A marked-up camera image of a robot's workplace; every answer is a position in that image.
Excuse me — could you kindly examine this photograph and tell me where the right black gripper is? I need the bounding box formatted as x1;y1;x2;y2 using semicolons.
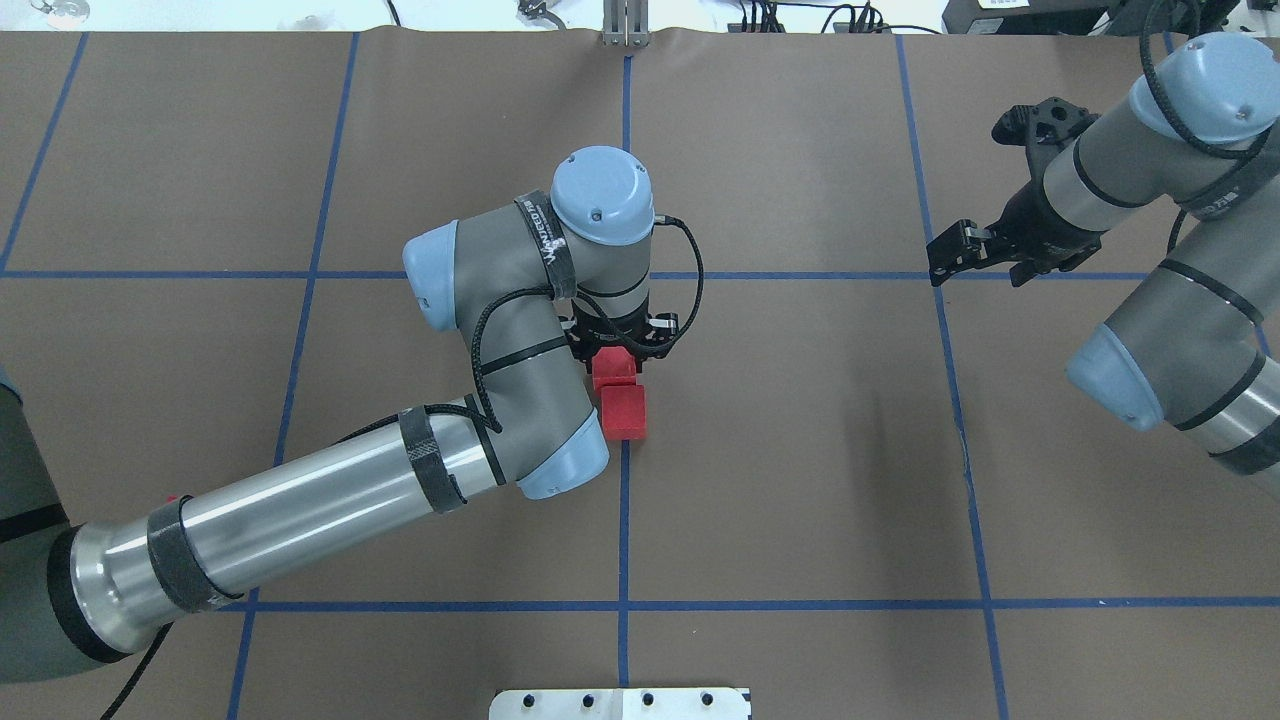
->
925;179;1102;288

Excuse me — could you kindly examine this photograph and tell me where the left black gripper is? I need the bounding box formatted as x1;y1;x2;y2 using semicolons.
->
564;305;681;363

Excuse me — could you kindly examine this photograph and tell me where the red cube block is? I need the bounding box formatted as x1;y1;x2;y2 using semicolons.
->
588;346;641;393
599;384;648;442

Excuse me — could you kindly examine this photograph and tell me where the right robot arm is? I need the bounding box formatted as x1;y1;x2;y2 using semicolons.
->
925;32;1279;495

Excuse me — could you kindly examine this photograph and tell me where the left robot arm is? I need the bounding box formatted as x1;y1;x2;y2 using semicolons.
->
1;146;682;684

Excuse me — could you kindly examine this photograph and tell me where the black box white label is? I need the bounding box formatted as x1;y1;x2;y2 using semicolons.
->
941;1;1111;36

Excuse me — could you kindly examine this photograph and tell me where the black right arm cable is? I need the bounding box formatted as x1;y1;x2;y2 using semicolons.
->
1140;0;1280;256

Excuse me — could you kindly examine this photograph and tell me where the aluminium frame post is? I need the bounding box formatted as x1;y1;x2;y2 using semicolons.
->
602;0;652;47

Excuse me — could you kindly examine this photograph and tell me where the white camera pillar base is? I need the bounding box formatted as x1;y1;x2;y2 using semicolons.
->
488;687;753;719

